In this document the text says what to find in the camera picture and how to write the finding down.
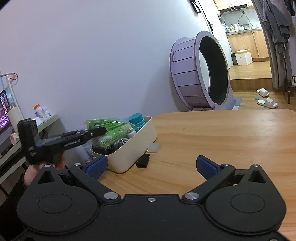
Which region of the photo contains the teal round container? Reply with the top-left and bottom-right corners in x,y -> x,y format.
128,113 -> 146,132

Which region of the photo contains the white slipper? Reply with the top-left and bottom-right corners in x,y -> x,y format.
257,98 -> 278,108
256,88 -> 269,97

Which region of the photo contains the paper towel roll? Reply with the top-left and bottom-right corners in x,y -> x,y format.
7,106 -> 23,133

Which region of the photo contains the cream storage bin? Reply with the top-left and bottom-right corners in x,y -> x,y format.
90,116 -> 157,173

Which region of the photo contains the white box with yellow lid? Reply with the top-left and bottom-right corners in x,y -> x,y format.
234,49 -> 252,65

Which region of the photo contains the green items zip bag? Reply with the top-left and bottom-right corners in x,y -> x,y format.
86,118 -> 134,148

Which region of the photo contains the purple cat exercise wheel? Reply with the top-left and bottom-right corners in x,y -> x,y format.
170,31 -> 242,111

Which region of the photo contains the small black pouch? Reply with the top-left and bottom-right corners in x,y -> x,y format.
136,154 -> 150,168

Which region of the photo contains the white orange-capped pill bottle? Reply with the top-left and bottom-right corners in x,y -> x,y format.
34,104 -> 45,118

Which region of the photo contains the computer monitor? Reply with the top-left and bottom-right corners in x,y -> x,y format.
0,90 -> 11,133

